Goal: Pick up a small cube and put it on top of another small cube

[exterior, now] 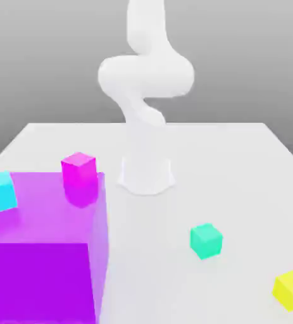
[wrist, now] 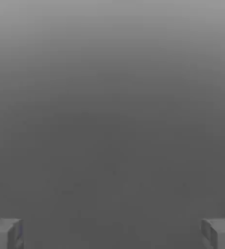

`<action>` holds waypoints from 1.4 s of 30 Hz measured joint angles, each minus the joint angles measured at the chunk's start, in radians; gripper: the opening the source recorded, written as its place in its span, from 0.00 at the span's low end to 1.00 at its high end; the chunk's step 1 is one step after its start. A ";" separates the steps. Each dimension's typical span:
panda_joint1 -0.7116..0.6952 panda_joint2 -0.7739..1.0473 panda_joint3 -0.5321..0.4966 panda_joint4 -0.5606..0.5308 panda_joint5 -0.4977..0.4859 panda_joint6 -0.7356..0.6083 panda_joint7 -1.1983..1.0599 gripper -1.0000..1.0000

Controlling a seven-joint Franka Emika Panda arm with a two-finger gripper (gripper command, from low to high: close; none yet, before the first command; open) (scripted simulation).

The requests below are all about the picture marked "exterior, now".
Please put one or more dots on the small teal cube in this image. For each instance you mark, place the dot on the small teal cube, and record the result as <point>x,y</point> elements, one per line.
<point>205,241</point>

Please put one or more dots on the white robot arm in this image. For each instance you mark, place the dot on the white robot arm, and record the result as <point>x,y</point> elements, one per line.
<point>146,76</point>

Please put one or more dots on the small magenta cube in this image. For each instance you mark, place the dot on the small magenta cube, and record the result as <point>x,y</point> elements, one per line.
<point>79,179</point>

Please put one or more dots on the large purple box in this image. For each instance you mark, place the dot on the large purple box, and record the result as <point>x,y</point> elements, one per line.
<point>34,278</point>

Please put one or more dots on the small yellow cube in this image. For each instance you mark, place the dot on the small yellow cube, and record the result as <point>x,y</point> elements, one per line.
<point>291,291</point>

